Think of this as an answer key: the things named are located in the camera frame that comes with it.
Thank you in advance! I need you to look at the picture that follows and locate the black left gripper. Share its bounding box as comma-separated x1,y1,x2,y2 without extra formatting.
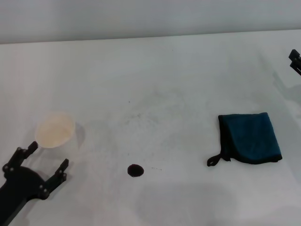
0,141,70,226

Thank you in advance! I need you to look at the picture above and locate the white paper cup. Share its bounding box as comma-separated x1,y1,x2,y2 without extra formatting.
34,111,78,151

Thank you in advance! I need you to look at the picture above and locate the blue rag with black trim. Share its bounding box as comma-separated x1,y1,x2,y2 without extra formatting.
206,112,283,168

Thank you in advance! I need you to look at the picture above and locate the black water stain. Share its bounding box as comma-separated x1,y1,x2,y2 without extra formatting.
127,163,145,178

